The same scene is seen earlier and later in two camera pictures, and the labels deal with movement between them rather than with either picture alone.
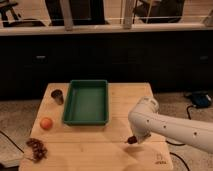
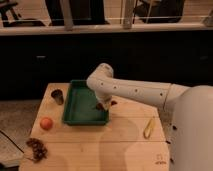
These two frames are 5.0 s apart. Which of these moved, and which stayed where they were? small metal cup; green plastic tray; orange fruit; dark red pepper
Moved: dark red pepper
Stayed: green plastic tray; small metal cup; orange fruit
